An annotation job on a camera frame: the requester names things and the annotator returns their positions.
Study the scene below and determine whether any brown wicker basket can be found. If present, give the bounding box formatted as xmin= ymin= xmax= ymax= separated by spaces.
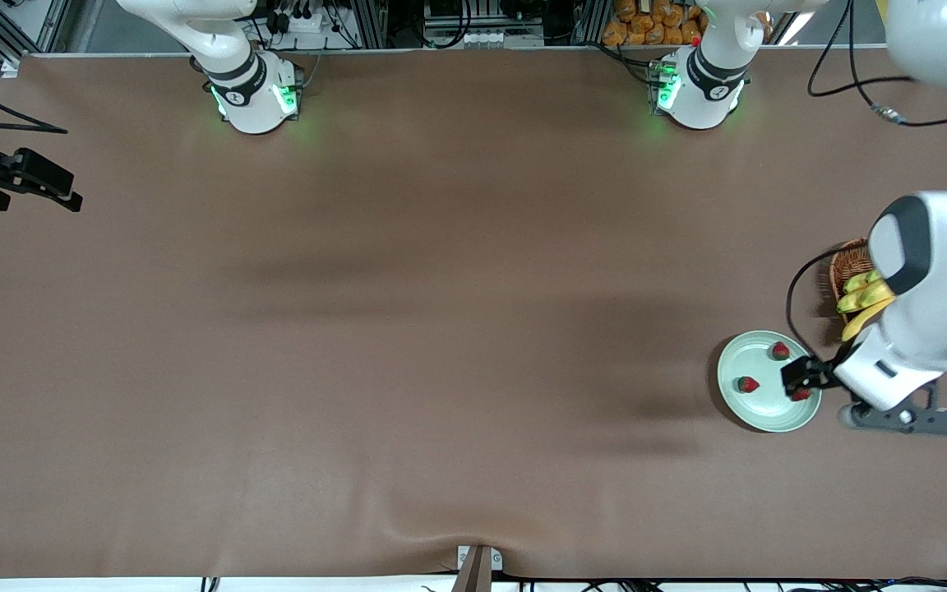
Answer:
xmin=829 ymin=238 xmax=873 ymax=307

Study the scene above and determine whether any orange bread rolls pile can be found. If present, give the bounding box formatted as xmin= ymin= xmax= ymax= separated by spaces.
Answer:
xmin=603 ymin=0 xmax=709 ymax=47

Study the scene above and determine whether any aluminium frame post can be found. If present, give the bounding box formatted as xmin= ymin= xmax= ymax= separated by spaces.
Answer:
xmin=349 ymin=0 xmax=388 ymax=49
xmin=576 ymin=0 xmax=610 ymax=46

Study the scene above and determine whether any grey metal clamp bracket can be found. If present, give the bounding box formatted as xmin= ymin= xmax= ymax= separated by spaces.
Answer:
xmin=450 ymin=544 xmax=504 ymax=592

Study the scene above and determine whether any pale green round plate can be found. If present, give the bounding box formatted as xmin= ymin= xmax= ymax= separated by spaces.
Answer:
xmin=717 ymin=331 xmax=823 ymax=434

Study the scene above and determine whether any white power strip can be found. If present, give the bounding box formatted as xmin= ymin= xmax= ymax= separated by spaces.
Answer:
xmin=264 ymin=4 xmax=326 ymax=35

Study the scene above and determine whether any brown table cover mat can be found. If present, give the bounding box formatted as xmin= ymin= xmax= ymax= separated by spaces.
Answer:
xmin=0 ymin=45 xmax=947 ymax=580

